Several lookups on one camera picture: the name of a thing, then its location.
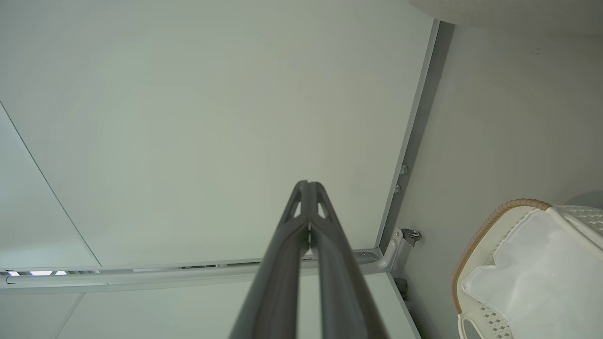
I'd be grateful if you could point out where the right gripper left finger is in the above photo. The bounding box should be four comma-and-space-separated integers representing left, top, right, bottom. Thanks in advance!
229, 180, 310, 339

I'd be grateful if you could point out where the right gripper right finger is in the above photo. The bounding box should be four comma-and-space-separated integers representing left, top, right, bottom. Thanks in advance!
308, 181, 390, 339

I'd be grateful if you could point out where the white plastic laundry basket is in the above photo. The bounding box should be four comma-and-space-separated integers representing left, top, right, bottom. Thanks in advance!
451, 198, 603, 339

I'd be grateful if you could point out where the grey metal edge strip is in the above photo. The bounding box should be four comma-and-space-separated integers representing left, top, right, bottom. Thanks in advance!
376, 19, 441, 250

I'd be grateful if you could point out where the small black metal bracket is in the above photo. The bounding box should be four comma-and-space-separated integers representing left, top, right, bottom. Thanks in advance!
401, 228, 423, 248

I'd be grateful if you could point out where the long grey metal rail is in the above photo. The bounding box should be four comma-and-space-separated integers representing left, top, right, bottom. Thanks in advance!
0, 228, 406, 289

